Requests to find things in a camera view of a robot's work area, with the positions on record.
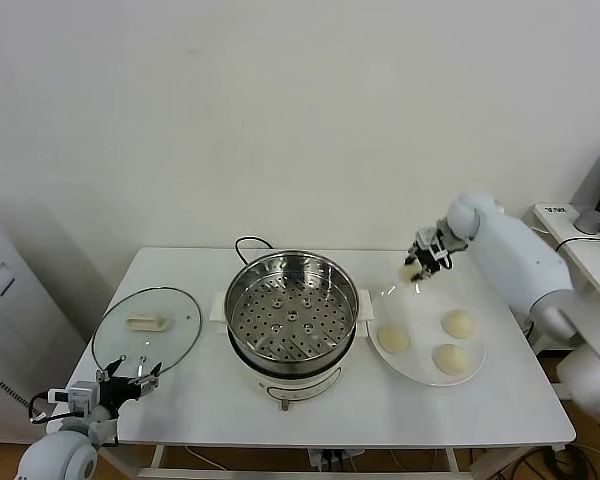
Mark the black cooker power cord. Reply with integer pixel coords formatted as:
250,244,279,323
234,236,276,267

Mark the white steamed baozi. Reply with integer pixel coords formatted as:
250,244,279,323
377,324,412,355
397,263,424,285
431,343,472,375
440,308,480,340

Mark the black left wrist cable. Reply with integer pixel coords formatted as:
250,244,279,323
28,391,76,426

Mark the white power strip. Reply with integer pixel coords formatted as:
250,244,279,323
307,448,366,471

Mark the black floor cable bundle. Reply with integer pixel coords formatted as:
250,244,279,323
499,442,600,480

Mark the perforated steel steamer basket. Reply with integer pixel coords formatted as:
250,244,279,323
225,251,361,374

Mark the white table frame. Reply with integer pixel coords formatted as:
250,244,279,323
137,443,461,480

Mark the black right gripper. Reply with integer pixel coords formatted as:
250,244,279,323
404,239,444,281

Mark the thin white cable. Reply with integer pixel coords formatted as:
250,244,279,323
185,446,229,472

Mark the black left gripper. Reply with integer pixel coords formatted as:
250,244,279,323
97,355,163,419

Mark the grey cylindrical device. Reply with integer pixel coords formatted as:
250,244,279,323
574,209,600,235

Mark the white metal cabinet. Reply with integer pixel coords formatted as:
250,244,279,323
0,204,90,445

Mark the cream electric cooker base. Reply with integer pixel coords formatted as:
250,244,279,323
209,288,376,412

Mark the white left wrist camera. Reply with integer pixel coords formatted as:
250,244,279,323
48,380,101,416

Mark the white round plate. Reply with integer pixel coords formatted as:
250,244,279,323
368,282,489,387

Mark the glass pot lid cream handle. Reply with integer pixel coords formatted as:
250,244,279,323
91,285,204,382

